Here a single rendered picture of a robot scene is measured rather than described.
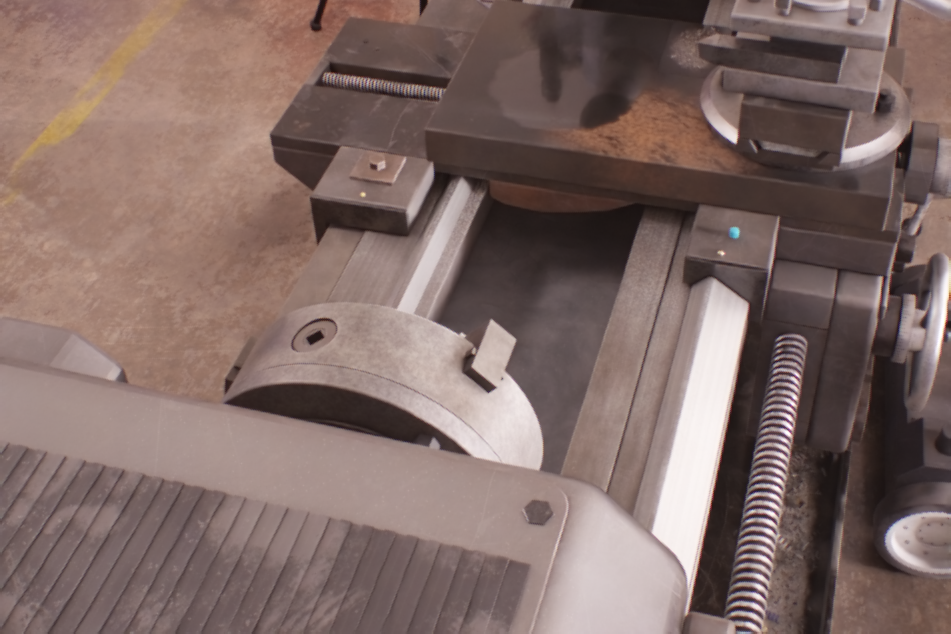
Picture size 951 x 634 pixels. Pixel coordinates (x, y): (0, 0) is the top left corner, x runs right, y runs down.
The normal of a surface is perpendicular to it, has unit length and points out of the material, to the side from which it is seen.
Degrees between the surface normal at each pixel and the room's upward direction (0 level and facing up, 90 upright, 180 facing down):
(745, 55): 90
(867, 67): 0
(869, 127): 0
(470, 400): 41
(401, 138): 0
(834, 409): 90
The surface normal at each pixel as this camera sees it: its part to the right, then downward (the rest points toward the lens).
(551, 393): -0.19, -0.59
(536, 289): -0.01, -0.76
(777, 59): -0.33, 0.65
